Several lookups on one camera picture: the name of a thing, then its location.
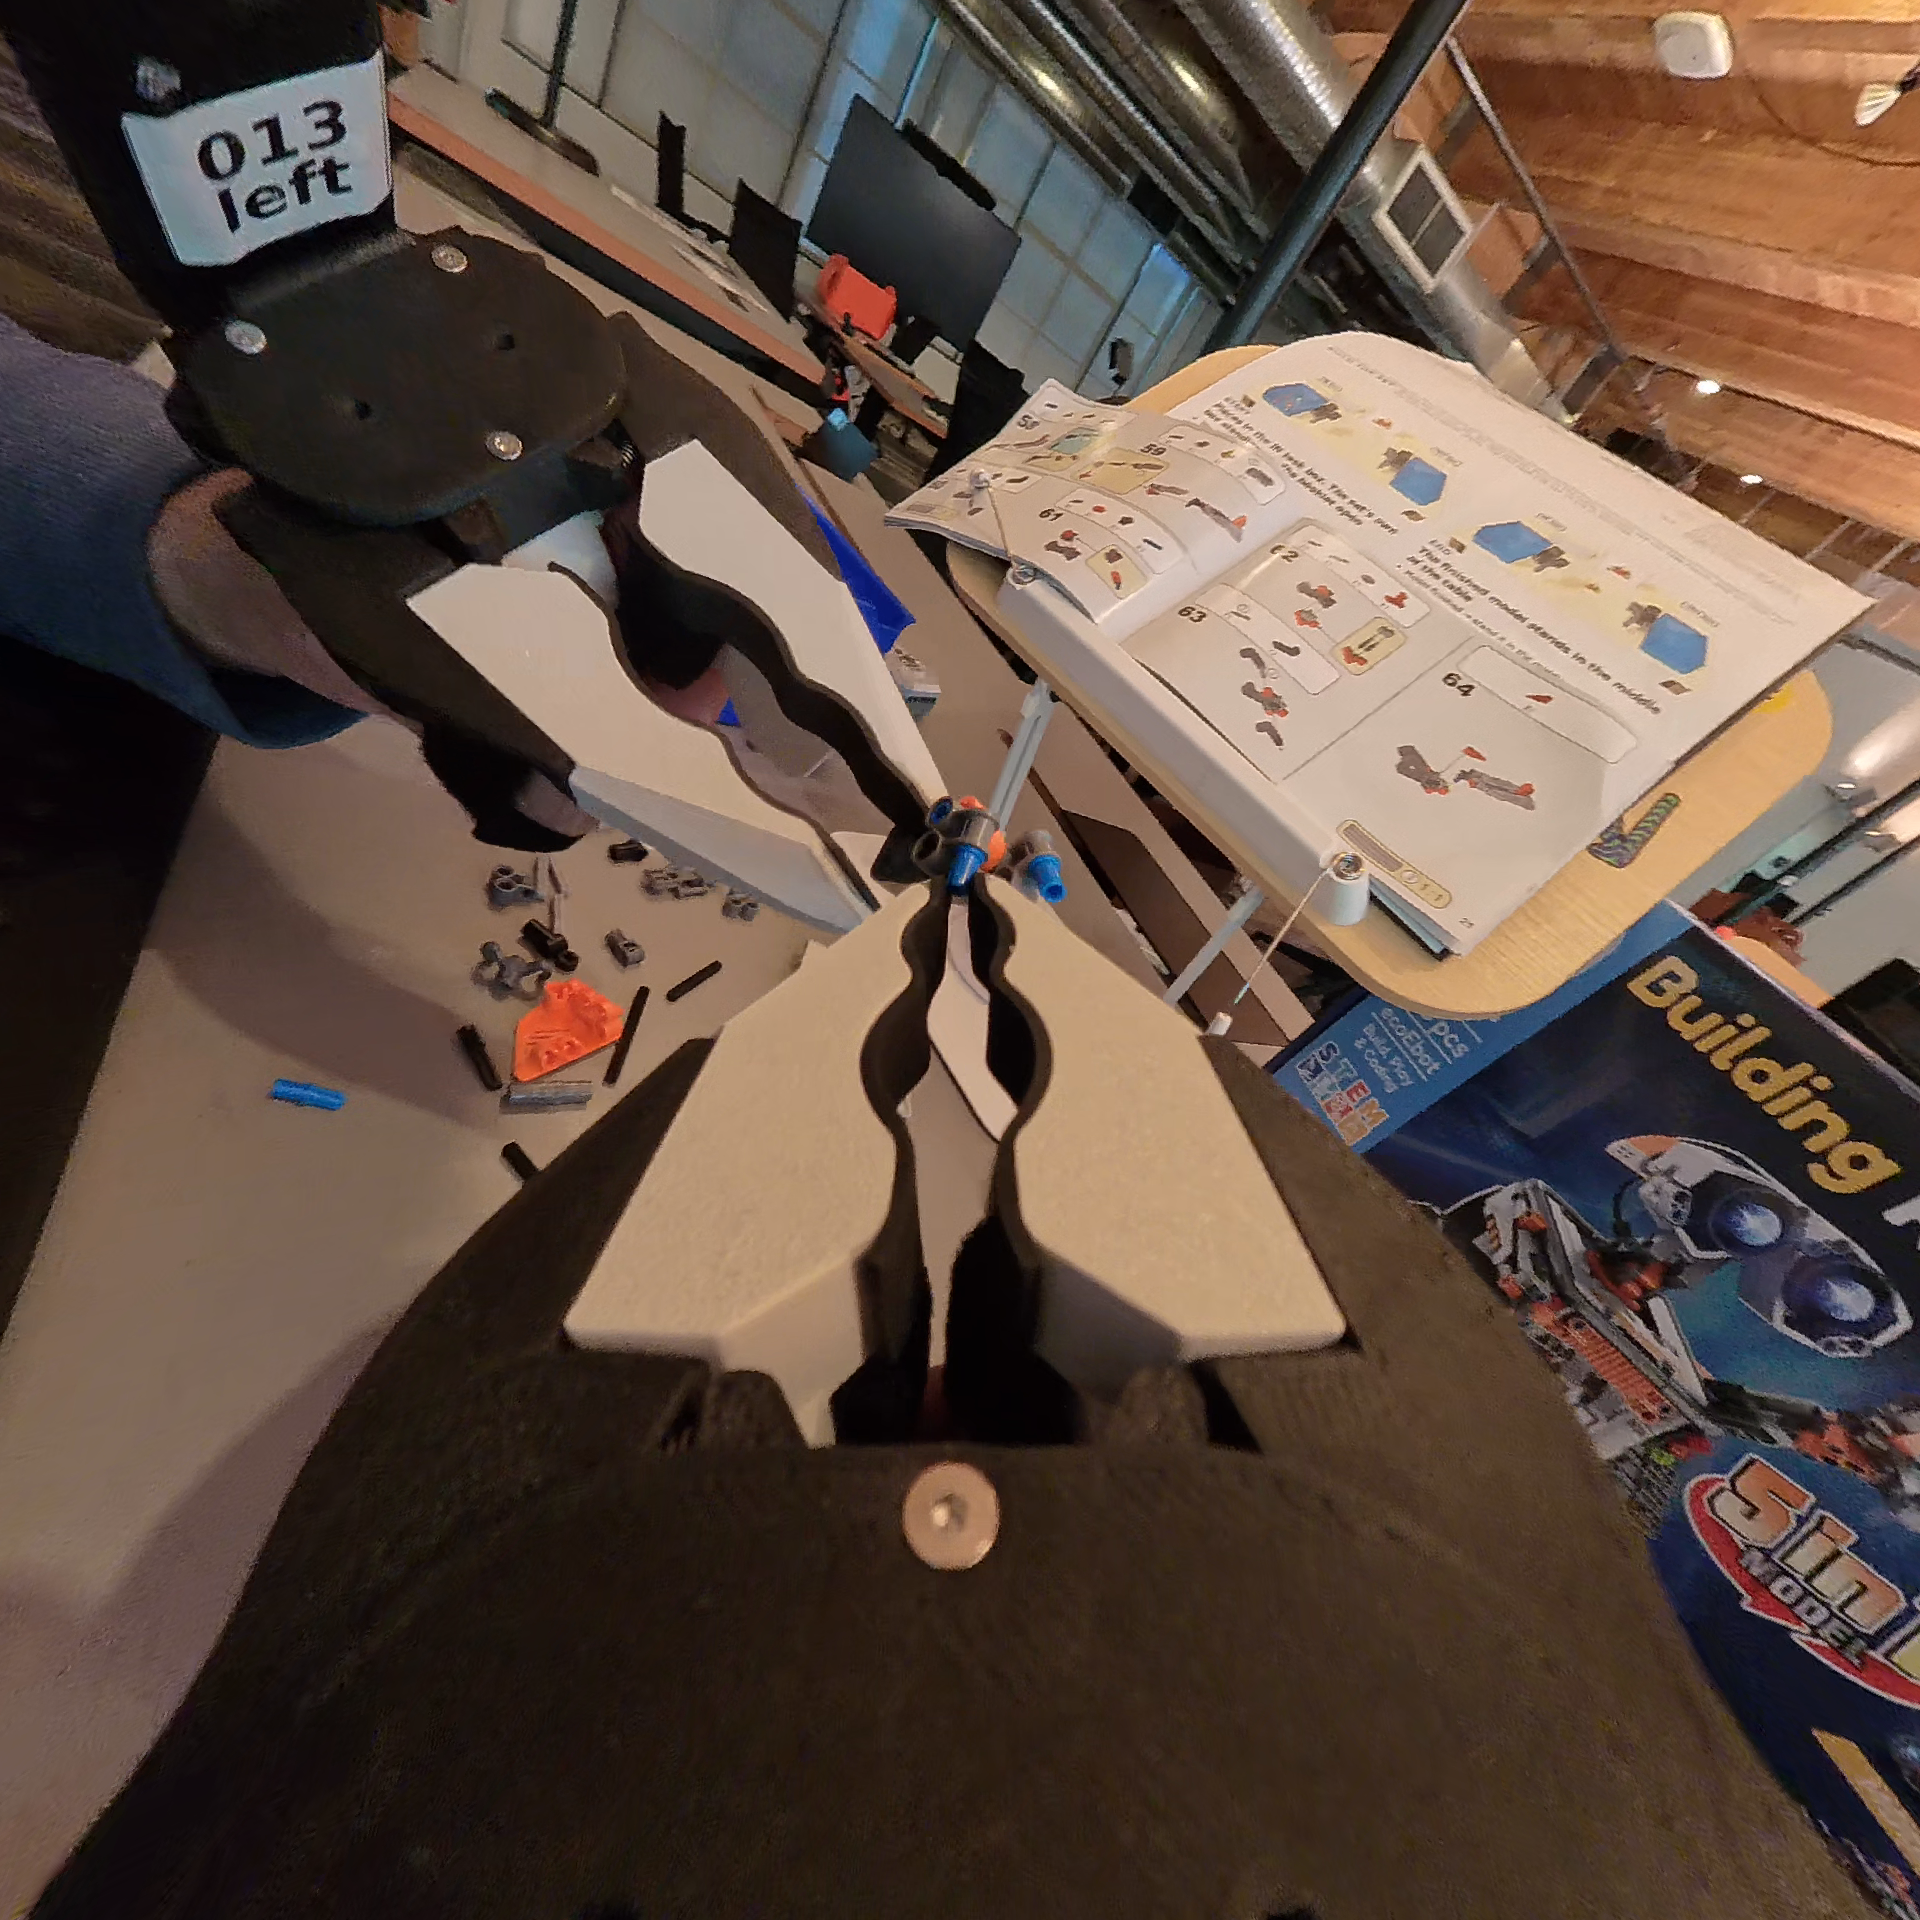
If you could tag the orange wedge piece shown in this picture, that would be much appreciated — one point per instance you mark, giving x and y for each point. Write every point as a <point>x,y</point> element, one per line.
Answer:
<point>562,1037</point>

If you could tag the silver air duct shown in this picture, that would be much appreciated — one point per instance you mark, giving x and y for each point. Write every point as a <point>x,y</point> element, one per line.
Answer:
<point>1275,68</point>

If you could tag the blue plastic bin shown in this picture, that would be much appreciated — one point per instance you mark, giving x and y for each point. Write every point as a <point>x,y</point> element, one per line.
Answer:
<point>872,585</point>

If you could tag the white ceiling device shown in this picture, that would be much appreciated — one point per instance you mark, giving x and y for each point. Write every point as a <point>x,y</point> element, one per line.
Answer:
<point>1691,43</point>

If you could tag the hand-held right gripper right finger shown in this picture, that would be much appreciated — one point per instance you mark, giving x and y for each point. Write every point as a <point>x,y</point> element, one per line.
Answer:
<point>1185,1200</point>

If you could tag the orange connector with blue pins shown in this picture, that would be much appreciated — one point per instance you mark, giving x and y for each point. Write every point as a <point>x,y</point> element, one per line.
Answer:
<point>983,841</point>

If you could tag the white air vent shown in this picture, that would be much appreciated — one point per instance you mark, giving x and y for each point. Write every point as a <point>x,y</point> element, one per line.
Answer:
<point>1422,217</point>

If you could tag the white book stand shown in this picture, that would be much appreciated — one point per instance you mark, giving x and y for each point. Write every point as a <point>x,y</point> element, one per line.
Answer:
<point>1723,840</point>

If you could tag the open instruction booklet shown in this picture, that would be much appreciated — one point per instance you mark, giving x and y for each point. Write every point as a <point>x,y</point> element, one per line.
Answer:
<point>1275,645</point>

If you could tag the wooden background desk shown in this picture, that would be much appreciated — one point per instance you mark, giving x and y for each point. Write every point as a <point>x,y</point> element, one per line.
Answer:
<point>600,225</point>

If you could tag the person's left hand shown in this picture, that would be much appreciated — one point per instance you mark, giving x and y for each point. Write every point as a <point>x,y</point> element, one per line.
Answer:
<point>225,585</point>

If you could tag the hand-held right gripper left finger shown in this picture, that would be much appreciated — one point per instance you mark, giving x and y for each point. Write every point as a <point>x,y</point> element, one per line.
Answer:
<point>721,1200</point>

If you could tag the blue toy cardboard box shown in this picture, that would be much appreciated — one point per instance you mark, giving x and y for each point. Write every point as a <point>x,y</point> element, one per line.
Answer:
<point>1648,1352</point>

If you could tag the blue axle pin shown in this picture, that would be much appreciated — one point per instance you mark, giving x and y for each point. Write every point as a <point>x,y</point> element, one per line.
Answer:
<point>308,1094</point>

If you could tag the orange plastic case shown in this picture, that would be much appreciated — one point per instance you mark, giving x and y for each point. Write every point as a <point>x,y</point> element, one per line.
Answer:
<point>853,298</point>

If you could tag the black support pole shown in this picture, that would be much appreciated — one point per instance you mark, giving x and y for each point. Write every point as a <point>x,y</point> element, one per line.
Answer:
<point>1334,165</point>

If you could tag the black computer monitor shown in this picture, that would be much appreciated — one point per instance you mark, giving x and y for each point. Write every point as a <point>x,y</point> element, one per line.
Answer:
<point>915,208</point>

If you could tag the white printed task sheet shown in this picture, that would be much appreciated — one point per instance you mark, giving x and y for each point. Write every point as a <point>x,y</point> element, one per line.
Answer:
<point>1499,465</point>

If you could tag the scattered small black grey pieces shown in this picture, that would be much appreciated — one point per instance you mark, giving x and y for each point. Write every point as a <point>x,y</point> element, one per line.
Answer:
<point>548,944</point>

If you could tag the grey electronic module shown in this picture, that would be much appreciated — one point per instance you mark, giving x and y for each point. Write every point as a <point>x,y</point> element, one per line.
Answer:
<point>915,684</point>

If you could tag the black office chair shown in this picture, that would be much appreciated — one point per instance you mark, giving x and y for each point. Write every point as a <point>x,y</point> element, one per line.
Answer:
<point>765,247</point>
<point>681,165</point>

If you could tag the person's left forearm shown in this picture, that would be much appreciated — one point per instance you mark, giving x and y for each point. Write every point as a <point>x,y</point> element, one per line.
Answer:
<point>76,510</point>

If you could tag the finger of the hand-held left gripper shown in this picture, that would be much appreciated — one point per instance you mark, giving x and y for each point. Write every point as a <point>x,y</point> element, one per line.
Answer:
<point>778,585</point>
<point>525,659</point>

